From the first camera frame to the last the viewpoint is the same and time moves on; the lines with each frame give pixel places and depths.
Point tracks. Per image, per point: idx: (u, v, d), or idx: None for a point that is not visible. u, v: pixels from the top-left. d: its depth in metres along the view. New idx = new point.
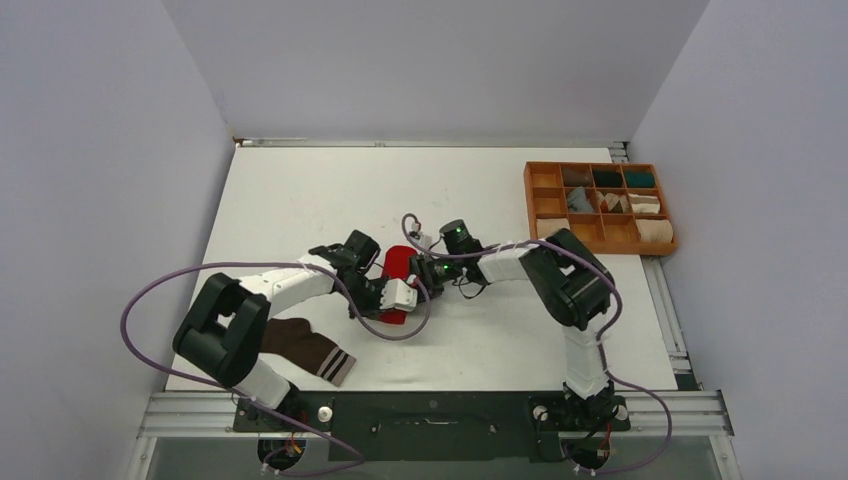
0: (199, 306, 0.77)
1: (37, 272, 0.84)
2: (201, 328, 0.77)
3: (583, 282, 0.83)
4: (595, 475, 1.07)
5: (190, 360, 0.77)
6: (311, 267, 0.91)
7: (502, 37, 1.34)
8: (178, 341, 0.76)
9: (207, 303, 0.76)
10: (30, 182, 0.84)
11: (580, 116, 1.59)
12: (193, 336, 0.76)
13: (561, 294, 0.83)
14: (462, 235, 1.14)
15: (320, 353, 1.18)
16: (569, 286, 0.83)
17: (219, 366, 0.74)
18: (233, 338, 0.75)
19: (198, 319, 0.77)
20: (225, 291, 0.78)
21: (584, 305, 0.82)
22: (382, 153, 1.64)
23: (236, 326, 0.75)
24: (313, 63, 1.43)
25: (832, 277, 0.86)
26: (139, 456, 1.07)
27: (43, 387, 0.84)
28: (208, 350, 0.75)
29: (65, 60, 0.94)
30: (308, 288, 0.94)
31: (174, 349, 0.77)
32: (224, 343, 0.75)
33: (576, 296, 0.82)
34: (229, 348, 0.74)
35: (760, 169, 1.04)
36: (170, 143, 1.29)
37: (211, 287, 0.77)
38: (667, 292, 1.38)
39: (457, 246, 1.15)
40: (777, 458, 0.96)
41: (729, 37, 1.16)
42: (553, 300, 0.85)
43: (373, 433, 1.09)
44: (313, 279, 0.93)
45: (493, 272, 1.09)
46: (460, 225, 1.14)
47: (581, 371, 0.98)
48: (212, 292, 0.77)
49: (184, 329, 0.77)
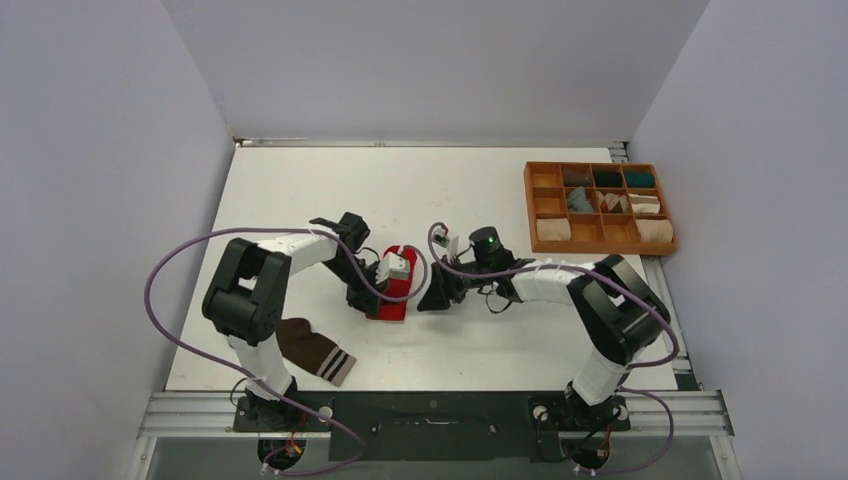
0: (224, 269, 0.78)
1: (38, 272, 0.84)
2: (229, 287, 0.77)
3: (635, 316, 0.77)
4: (595, 475, 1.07)
5: (219, 323, 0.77)
6: (318, 231, 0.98)
7: (503, 37, 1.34)
8: (207, 304, 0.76)
9: (231, 263, 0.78)
10: (31, 182, 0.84)
11: (581, 116, 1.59)
12: (222, 295, 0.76)
13: (613, 330, 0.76)
14: (494, 248, 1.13)
15: (320, 353, 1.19)
16: (622, 321, 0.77)
17: (253, 315, 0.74)
18: (263, 289, 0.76)
19: (224, 280, 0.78)
20: (246, 254, 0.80)
21: (638, 343, 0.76)
22: (382, 153, 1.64)
23: (263, 280, 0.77)
24: (313, 63, 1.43)
25: (831, 277, 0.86)
26: (139, 456, 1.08)
27: (42, 386, 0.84)
28: (237, 307, 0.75)
29: (66, 60, 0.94)
30: (315, 253, 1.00)
31: (202, 314, 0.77)
32: (252, 297, 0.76)
33: (629, 333, 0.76)
34: (261, 297, 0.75)
35: (760, 169, 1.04)
36: (170, 143, 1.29)
37: (233, 250, 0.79)
38: (667, 292, 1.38)
39: (487, 258, 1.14)
40: (777, 458, 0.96)
41: (729, 36, 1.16)
42: (603, 334, 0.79)
43: (373, 433, 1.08)
44: (320, 244, 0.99)
45: (528, 292, 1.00)
46: (493, 235, 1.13)
47: (593, 382, 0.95)
48: (234, 254, 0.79)
49: (211, 291, 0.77)
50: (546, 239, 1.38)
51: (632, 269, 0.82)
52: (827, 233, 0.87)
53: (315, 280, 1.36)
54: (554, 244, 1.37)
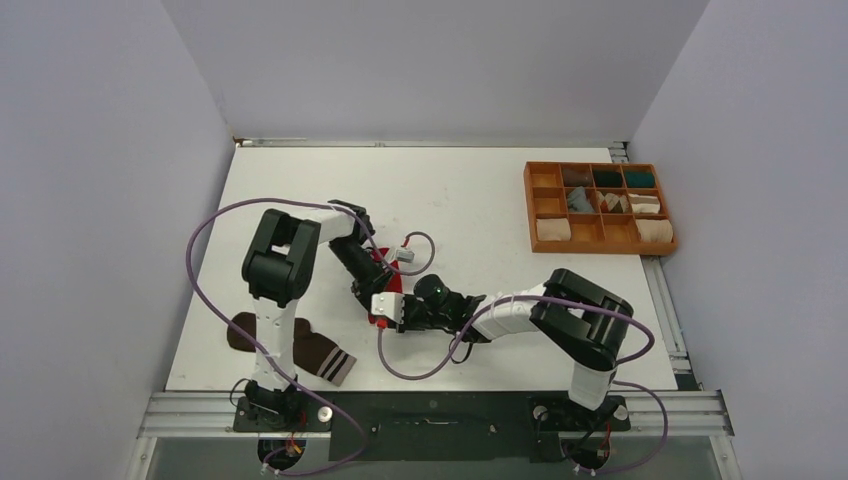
0: (261, 236, 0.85)
1: (37, 272, 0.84)
2: (266, 252, 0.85)
3: (604, 323, 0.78)
4: (595, 475, 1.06)
5: (257, 283, 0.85)
6: (339, 207, 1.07)
7: (503, 36, 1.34)
8: (247, 266, 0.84)
9: (268, 231, 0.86)
10: (30, 181, 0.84)
11: (581, 116, 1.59)
12: (260, 259, 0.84)
13: (588, 343, 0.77)
14: (443, 296, 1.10)
15: (320, 353, 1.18)
16: (593, 332, 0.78)
17: (288, 277, 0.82)
18: (297, 254, 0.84)
19: (262, 246, 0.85)
20: (281, 223, 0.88)
21: (615, 345, 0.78)
22: (382, 154, 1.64)
23: (298, 244, 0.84)
24: (313, 63, 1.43)
25: (832, 277, 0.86)
26: (139, 456, 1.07)
27: (41, 386, 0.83)
28: (273, 268, 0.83)
29: (66, 60, 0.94)
30: (337, 228, 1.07)
31: (242, 275, 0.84)
32: (288, 259, 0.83)
33: (605, 340, 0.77)
34: (296, 261, 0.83)
35: (761, 168, 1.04)
36: (170, 143, 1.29)
37: (269, 219, 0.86)
38: (667, 292, 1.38)
39: (440, 308, 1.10)
40: (777, 457, 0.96)
41: (729, 36, 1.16)
42: (581, 351, 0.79)
43: (373, 433, 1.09)
44: (341, 219, 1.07)
45: (492, 329, 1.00)
46: (440, 285, 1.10)
47: (585, 387, 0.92)
48: (271, 223, 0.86)
49: (250, 255, 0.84)
50: (546, 239, 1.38)
51: (580, 276, 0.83)
52: (827, 233, 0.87)
53: (315, 279, 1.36)
54: (554, 244, 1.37)
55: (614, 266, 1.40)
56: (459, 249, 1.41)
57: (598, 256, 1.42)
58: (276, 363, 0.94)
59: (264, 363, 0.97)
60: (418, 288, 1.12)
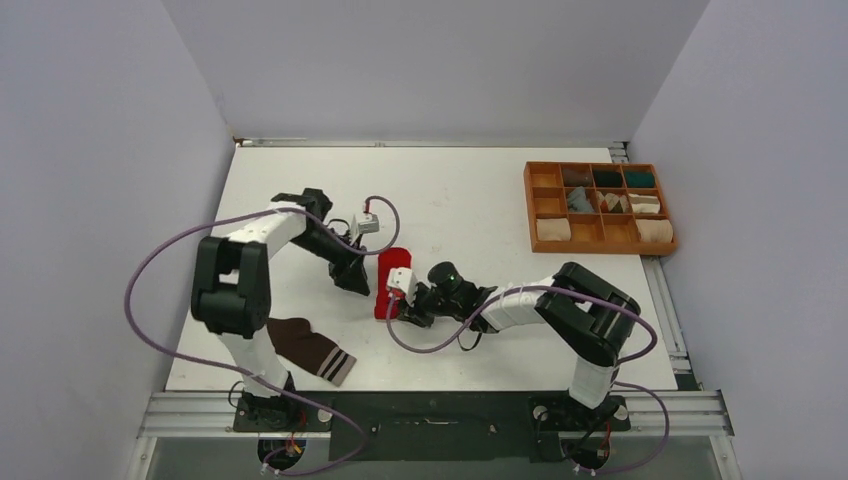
0: (202, 270, 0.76)
1: (36, 272, 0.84)
2: (213, 288, 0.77)
3: (609, 318, 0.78)
4: (595, 475, 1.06)
5: (213, 322, 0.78)
6: (284, 210, 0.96)
7: (503, 37, 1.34)
8: (196, 307, 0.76)
9: (208, 263, 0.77)
10: (31, 183, 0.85)
11: (581, 115, 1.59)
12: (208, 297, 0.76)
13: (593, 337, 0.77)
14: (456, 284, 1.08)
15: (320, 353, 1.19)
16: (597, 325, 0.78)
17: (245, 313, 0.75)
18: (247, 286, 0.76)
19: (206, 281, 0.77)
20: (221, 250, 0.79)
21: (618, 341, 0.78)
22: (382, 154, 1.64)
23: (245, 272, 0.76)
24: (313, 64, 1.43)
25: (831, 277, 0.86)
26: (139, 456, 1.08)
27: (41, 386, 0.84)
28: (226, 303, 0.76)
29: (65, 60, 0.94)
30: (286, 232, 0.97)
31: (193, 315, 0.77)
32: (239, 291, 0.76)
33: (609, 334, 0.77)
34: (248, 294, 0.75)
35: (761, 169, 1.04)
36: (170, 143, 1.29)
37: (205, 249, 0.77)
38: (667, 292, 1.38)
39: (451, 296, 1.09)
40: (777, 458, 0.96)
41: (729, 36, 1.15)
42: (584, 344, 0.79)
43: (373, 433, 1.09)
44: (290, 221, 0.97)
45: (499, 319, 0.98)
46: (454, 271, 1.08)
47: (591, 387, 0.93)
48: (210, 252, 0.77)
49: (196, 294, 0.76)
50: (546, 239, 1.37)
51: (588, 270, 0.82)
52: (826, 234, 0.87)
53: (315, 279, 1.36)
54: (554, 244, 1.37)
55: (614, 266, 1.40)
56: (459, 249, 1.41)
57: (598, 256, 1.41)
58: (263, 380, 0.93)
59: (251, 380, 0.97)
60: (431, 276, 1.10)
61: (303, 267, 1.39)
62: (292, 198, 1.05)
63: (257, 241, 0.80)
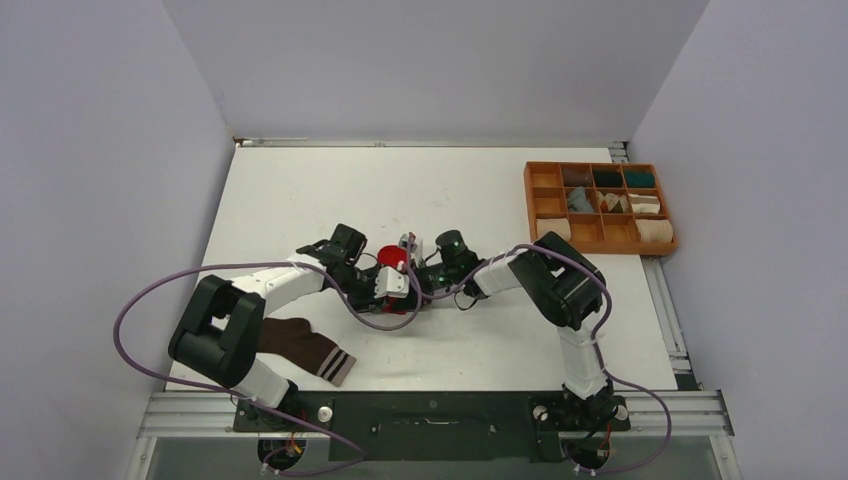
0: (192, 311, 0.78)
1: (36, 272, 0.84)
2: (197, 331, 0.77)
3: (574, 281, 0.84)
4: (595, 475, 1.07)
5: (188, 365, 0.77)
6: (302, 265, 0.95)
7: (502, 37, 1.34)
8: (175, 346, 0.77)
9: (201, 303, 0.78)
10: (30, 183, 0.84)
11: (580, 116, 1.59)
12: (189, 339, 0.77)
13: (554, 295, 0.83)
14: (460, 251, 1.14)
15: (320, 353, 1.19)
16: (561, 286, 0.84)
17: (218, 365, 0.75)
18: (230, 339, 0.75)
19: (192, 322, 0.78)
20: (218, 294, 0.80)
21: (578, 304, 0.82)
22: (382, 154, 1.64)
23: (232, 325, 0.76)
24: (313, 63, 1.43)
25: (832, 277, 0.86)
26: (139, 456, 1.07)
27: (41, 386, 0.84)
28: (206, 351, 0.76)
29: (65, 60, 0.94)
30: (299, 287, 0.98)
31: (170, 355, 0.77)
32: (221, 342, 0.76)
33: (570, 296, 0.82)
34: (227, 348, 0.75)
35: (761, 169, 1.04)
36: (170, 143, 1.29)
37: (204, 290, 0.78)
38: (667, 292, 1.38)
39: (454, 260, 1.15)
40: (778, 457, 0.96)
41: (729, 36, 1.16)
42: (548, 305, 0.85)
43: (373, 433, 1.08)
44: (304, 279, 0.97)
45: (490, 285, 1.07)
46: (457, 237, 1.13)
47: (579, 372, 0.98)
48: (206, 295, 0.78)
49: (179, 333, 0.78)
50: None
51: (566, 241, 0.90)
52: (827, 233, 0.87)
53: None
54: None
55: (614, 266, 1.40)
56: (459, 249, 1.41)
57: (598, 256, 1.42)
58: (256, 403, 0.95)
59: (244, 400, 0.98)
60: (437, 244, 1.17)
61: None
62: (318, 254, 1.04)
63: (255, 295, 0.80)
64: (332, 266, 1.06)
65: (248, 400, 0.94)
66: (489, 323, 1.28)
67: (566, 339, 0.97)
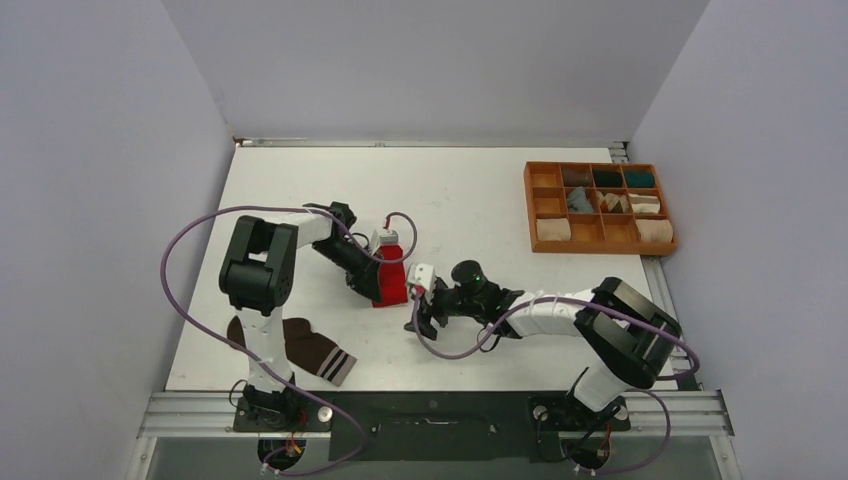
0: (236, 242, 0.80)
1: (35, 271, 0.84)
2: (242, 261, 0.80)
3: (649, 338, 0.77)
4: (595, 474, 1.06)
5: (235, 293, 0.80)
6: (315, 210, 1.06)
7: (503, 37, 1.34)
8: (224, 277, 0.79)
9: (242, 236, 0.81)
10: (30, 184, 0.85)
11: (581, 115, 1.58)
12: (236, 268, 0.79)
13: (632, 356, 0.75)
14: (482, 286, 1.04)
15: (320, 353, 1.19)
16: (638, 346, 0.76)
17: (268, 285, 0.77)
18: (275, 260, 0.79)
19: (238, 253, 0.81)
20: (255, 230, 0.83)
21: (657, 363, 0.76)
22: (382, 154, 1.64)
23: (275, 250, 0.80)
24: (313, 64, 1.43)
25: (832, 277, 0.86)
26: (139, 456, 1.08)
27: (41, 386, 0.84)
28: (252, 276, 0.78)
29: (65, 60, 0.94)
30: (313, 233, 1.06)
31: (219, 287, 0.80)
32: (268, 265, 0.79)
33: (650, 357, 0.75)
34: (274, 267, 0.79)
35: (761, 168, 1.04)
36: (170, 143, 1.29)
37: (243, 224, 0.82)
38: (667, 291, 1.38)
39: (475, 296, 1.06)
40: (778, 457, 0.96)
41: (730, 35, 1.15)
42: (625, 365, 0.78)
43: (373, 433, 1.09)
44: (318, 222, 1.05)
45: (525, 327, 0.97)
46: (479, 271, 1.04)
47: (595, 392, 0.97)
48: (245, 230, 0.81)
49: (226, 264, 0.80)
50: (546, 239, 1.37)
51: (632, 289, 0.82)
52: (827, 233, 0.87)
53: (314, 280, 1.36)
54: (554, 244, 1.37)
55: (615, 267, 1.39)
56: (458, 249, 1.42)
57: (598, 256, 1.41)
58: (269, 368, 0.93)
59: (258, 368, 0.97)
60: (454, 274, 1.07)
61: (302, 266, 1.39)
62: (322, 208, 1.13)
63: (288, 225, 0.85)
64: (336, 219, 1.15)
65: (260, 363, 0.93)
66: None
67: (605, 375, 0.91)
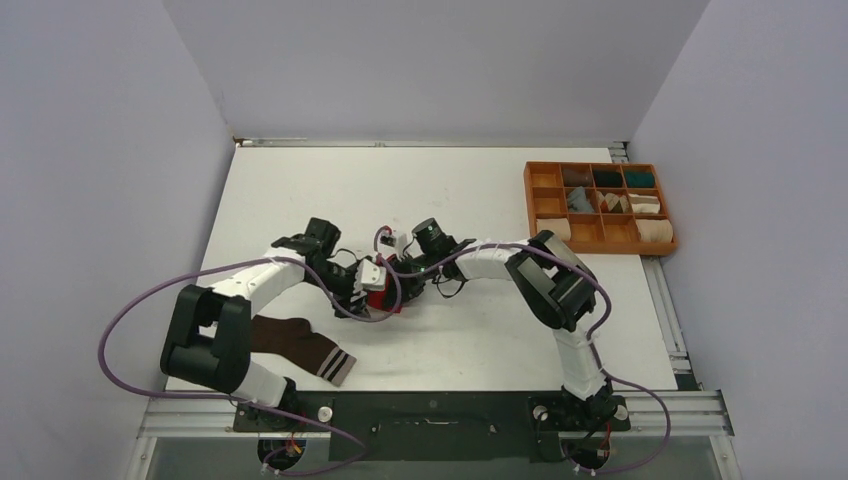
0: (178, 324, 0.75)
1: (34, 271, 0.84)
2: (187, 343, 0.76)
3: (568, 283, 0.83)
4: (595, 475, 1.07)
5: (184, 377, 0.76)
6: (281, 260, 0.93)
7: (502, 37, 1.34)
8: (166, 361, 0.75)
9: (184, 316, 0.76)
10: (30, 184, 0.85)
11: (581, 115, 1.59)
12: (180, 352, 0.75)
13: (548, 297, 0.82)
14: (434, 236, 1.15)
15: (320, 353, 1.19)
16: (555, 289, 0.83)
17: (216, 376, 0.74)
18: (222, 347, 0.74)
19: (181, 335, 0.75)
20: (201, 301, 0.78)
21: (571, 308, 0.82)
22: (382, 154, 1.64)
23: (221, 334, 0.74)
24: (313, 63, 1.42)
25: (833, 277, 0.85)
26: (139, 456, 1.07)
27: (40, 386, 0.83)
28: (200, 361, 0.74)
29: (64, 60, 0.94)
30: (279, 282, 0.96)
31: (164, 370, 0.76)
32: (214, 351, 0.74)
33: (564, 299, 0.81)
34: (220, 357, 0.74)
35: (761, 169, 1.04)
36: (170, 143, 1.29)
37: (185, 300, 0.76)
38: (667, 292, 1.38)
39: (431, 245, 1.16)
40: (778, 457, 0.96)
41: (730, 36, 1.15)
42: (541, 306, 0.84)
43: (373, 433, 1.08)
44: (283, 273, 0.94)
45: (471, 269, 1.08)
46: (432, 224, 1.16)
47: (577, 373, 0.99)
48: (188, 306, 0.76)
49: (168, 348, 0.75)
50: None
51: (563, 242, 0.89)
52: (828, 233, 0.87)
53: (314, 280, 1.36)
54: None
55: (615, 267, 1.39)
56: None
57: (599, 256, 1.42)
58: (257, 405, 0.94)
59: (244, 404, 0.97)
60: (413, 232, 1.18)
61: None
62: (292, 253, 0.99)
63: (239, 297, 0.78)
64: (311, 257, 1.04)
65: (248, 403, 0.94)
66: (488, 324, 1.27)
67: (565, 344, 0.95)
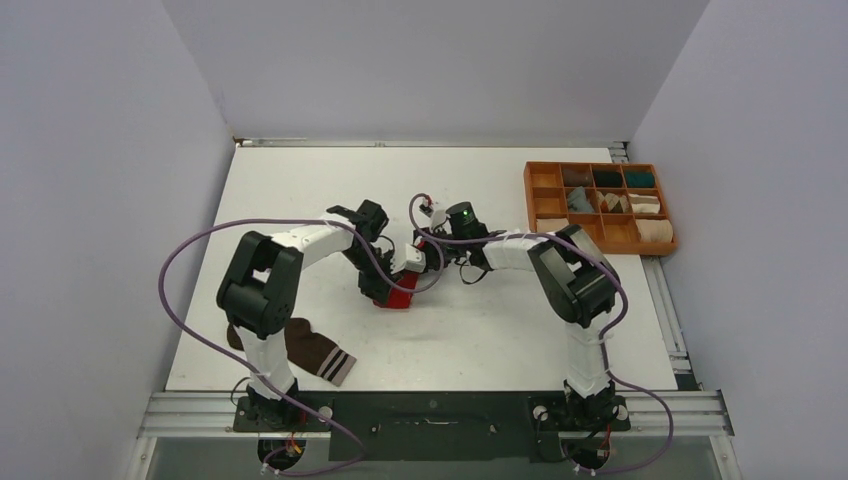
0: (238, 263, 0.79)
1: (33, 272, 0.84)
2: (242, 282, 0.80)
3: (589, 278, 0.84)
4: (595, 475, 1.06)
5: (233, 312, 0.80)
6: (334, 224, 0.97)
7: (502, 37, 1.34)
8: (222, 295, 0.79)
9: (245, 257, 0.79)
10: (29, 186, 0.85)
11: (582, 115, 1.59)
12: (234, 289, 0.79)
13: (566, 289, 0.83)
14: (469, 220, 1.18)
15: (320, 353, 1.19)
16: (575, 283, 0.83)
17: (261, 316, 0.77)
18: (273, 289, 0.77)
19: (238, 273, 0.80)
20: (261, 247, 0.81)
21: (588, 303, 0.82)
22: (381, 154, 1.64)
23: (275, 276, 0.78)
24: (313, 63, 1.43)
25: (833, 278, 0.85)
26: (139, 456, 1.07)
27: (39, 386, 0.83)
28: (249, 303, 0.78)
29: (64, 61, 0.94)
30: (331, 245, 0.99)
31: (217, 303, 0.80)
32: (263, 295, 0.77)
33: (581, 294, 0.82)
34: (269, 299, 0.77)
35: (761, 170, 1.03)
36: (171, 143, 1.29)
37: (247, 244, 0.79)
38: (667, 292, 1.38)
39: (462, 230, 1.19)
40: (777, 458, 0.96)
41: (730, 35, 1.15)
42: (558, 297, 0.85)
43: (373, 433, 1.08)
44: (336, 235, 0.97)
45: (498, 259, 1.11)
46: (468, 208, 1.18)
47: (583, 371, 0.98)
48: (250, 249, 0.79)
49: (225, 282, 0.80)
50: None
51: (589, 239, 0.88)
52: (827, 233, 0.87)
53: (314, 280, 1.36)
54: None
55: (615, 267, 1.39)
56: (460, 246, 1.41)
57: None
58: (267, 379, 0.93)
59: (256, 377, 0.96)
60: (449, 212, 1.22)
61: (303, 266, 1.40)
62: (344, 218, 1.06)
63: (295, 249, 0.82)
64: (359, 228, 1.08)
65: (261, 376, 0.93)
66: (488, 324, 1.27)
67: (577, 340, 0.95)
